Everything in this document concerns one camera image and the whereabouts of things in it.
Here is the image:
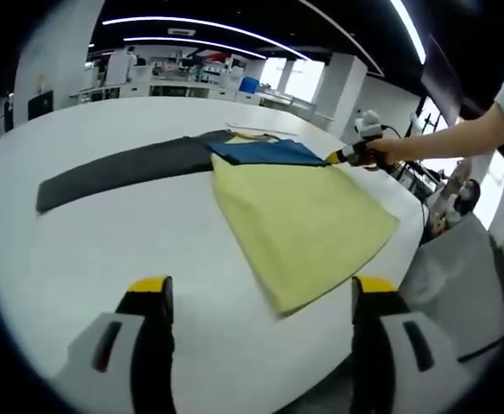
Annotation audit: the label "bright window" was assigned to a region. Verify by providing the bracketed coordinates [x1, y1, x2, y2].
[258, 58, 324, 104]

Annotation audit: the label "person's grey trousers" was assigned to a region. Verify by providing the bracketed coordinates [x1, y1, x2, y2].
[402, 215, 504, 361]

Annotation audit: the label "person's right hand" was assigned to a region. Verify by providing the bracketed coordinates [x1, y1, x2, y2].
[357, 136, 402, 173]

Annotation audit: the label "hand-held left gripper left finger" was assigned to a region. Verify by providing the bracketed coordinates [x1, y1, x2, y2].
[61, 274, 178, 414]

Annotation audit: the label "yellow blue grey garment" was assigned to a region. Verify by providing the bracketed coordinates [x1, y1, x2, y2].
[35, 129, 402, 318]

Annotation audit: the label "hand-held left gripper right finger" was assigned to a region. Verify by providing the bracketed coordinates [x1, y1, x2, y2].
[350, 275, 463, 414]

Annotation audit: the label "white pillar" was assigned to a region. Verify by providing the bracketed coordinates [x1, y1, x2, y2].
[13, 0, 106, 126]
[312, 53, 368, 130]

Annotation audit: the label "white workbench row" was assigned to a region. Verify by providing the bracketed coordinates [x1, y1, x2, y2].
[70, 42, 261, 103]

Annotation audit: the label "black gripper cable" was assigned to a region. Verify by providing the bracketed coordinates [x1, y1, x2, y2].
[381, 123, 413, 140]

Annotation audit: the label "black monitor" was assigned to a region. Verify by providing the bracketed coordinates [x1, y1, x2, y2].
[27, 90, 54, 121]

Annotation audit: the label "white ceiling light strip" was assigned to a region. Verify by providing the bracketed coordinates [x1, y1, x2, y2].
[389, 0, 426, 65]
[102, 16, 312, 61]
[124, 36, 267, 60]

